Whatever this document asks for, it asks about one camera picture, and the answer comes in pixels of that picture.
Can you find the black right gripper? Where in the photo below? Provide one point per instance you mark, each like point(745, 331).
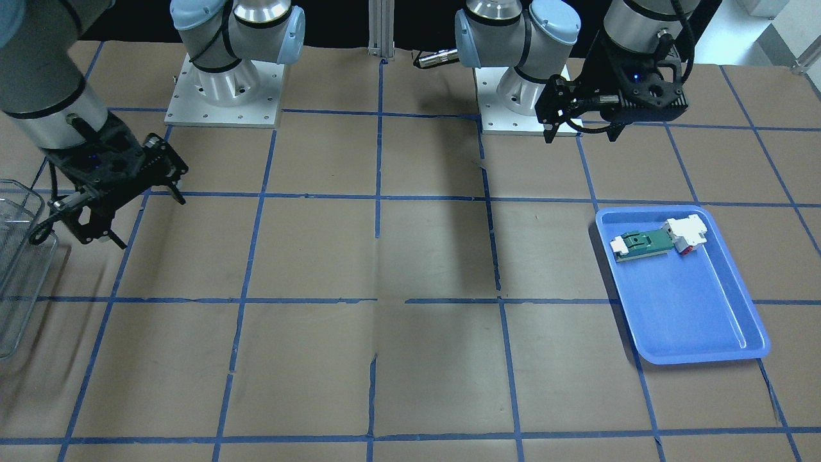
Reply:
point(146, 168)

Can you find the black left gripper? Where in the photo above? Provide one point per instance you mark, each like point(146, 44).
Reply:
point(591, 88)

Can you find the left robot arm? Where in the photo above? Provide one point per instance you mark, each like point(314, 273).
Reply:
point(536, 41)

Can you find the green relay socket module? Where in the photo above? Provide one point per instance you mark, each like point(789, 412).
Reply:
point(637, 244)

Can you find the white circuit breaker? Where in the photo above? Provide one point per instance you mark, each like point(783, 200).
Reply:
point(687, 234)

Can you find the blue plastic tray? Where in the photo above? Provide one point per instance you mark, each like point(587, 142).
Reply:
point(682, 309)

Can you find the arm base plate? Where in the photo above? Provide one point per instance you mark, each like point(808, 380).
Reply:
point(506, 102)
point(246, 96)

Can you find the wire mesh shelf rack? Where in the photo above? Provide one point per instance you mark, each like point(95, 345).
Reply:
point(24, 266)

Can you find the silver cable connector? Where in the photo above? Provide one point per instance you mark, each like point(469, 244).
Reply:
point(442, 57)

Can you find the aluminium frame post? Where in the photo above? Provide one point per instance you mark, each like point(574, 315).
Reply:
point(381, 29)

